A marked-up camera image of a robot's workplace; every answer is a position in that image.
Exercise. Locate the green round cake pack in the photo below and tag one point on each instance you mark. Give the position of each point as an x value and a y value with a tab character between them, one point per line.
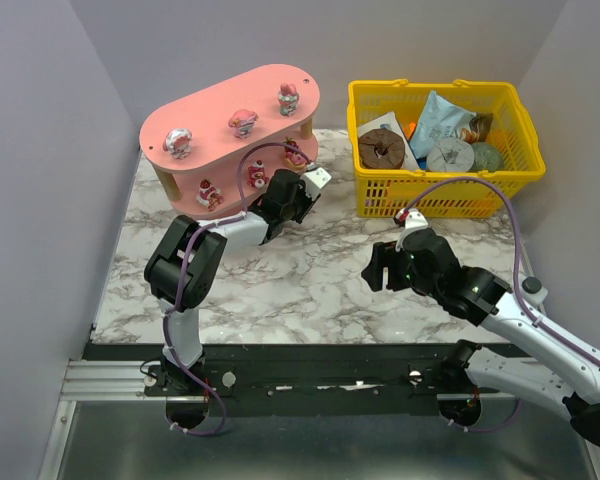
486	158

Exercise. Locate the yellow plastic basket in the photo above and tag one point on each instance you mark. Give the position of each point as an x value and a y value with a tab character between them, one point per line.
380	193

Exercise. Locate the strawberry donut toy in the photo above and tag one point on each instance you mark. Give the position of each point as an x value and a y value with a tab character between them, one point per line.
293	158

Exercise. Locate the pink white hooded toy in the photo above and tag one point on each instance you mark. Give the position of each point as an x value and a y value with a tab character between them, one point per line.
177	143

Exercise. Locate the brown round cake pack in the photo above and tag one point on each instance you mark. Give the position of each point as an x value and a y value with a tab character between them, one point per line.
381	149

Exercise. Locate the pink strawberry bear toy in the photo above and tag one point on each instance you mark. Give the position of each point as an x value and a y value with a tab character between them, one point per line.
257	177

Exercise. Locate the red white bow toy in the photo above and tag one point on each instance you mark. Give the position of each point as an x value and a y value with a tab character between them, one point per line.
209	196

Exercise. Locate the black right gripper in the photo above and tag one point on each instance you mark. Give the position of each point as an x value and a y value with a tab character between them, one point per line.
386	270

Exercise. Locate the pink wide-eared toy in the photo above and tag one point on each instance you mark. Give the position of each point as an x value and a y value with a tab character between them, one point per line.
242	122

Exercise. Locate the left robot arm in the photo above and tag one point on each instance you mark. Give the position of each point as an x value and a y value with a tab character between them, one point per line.
183	267

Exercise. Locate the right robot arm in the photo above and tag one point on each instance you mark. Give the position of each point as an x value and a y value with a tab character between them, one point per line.
565	374

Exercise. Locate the light blue snack bag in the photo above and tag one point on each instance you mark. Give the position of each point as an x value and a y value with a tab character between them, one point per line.
440	119

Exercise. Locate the white flat packet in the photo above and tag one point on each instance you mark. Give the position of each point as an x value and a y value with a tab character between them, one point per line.
387	121

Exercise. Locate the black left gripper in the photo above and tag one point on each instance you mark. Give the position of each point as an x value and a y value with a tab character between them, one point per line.
305	198

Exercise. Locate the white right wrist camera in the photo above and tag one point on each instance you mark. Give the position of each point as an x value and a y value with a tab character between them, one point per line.
410	220

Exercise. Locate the pink flower-ring bunny toy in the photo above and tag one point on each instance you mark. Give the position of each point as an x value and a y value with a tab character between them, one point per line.
288	99

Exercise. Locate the pink three-tier shelf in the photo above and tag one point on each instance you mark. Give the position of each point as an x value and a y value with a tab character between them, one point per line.
216	154

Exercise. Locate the grey round cake pack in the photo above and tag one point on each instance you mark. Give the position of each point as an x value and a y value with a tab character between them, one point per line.
450	155

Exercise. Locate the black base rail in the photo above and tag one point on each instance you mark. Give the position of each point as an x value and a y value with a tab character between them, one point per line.
277	380

